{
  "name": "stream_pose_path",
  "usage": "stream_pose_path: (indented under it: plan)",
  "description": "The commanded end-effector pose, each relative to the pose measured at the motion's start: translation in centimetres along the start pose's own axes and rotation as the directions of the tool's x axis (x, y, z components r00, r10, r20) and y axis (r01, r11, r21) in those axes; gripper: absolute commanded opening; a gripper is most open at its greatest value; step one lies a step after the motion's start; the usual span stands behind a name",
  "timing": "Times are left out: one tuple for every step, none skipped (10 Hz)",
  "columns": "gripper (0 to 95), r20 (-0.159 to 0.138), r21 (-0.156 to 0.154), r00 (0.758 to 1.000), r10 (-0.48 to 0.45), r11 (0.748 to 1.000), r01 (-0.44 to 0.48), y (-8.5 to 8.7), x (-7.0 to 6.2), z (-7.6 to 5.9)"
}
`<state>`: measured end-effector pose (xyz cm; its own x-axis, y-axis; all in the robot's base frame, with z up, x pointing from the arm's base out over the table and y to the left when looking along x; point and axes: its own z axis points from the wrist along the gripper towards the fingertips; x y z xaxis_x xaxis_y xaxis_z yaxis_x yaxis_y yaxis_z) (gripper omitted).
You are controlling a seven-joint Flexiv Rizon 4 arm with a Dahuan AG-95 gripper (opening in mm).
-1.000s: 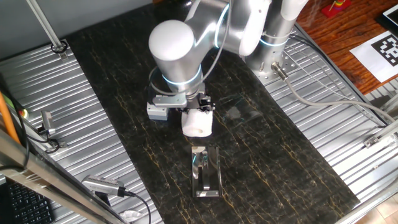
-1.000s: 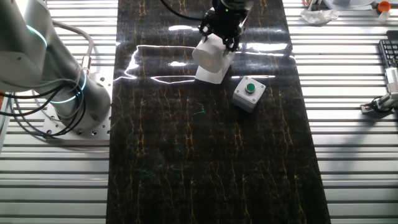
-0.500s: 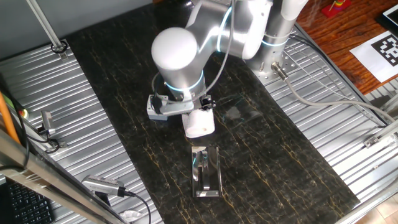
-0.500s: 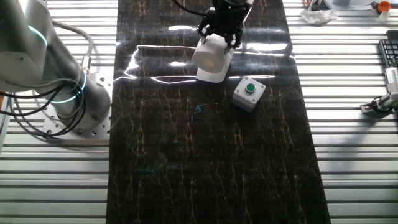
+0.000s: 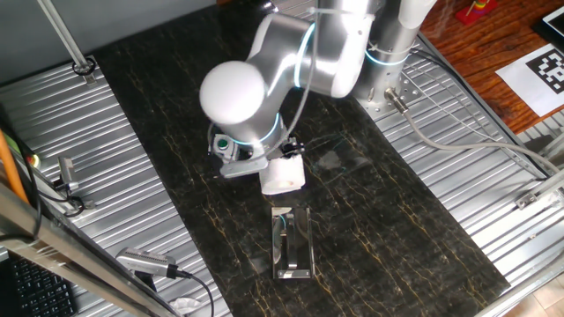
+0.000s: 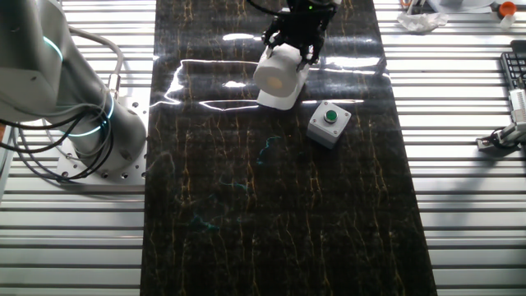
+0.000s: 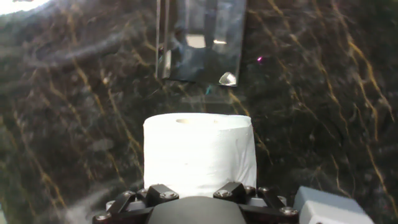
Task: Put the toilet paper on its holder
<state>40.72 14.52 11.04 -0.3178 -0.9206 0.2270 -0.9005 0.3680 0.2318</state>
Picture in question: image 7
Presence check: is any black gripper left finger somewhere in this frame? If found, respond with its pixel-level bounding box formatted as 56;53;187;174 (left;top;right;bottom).
92;184;180;224

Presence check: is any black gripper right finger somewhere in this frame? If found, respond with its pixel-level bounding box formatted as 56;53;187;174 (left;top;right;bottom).
213;181;300;224

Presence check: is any white toilet paper roll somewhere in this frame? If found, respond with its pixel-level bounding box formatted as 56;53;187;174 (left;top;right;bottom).
142;112;257;198

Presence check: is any white box green push button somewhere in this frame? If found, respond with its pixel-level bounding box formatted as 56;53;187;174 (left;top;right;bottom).
292;185;376;224

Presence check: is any black marble pattern mat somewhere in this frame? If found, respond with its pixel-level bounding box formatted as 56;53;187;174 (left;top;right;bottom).
0;0;398;224

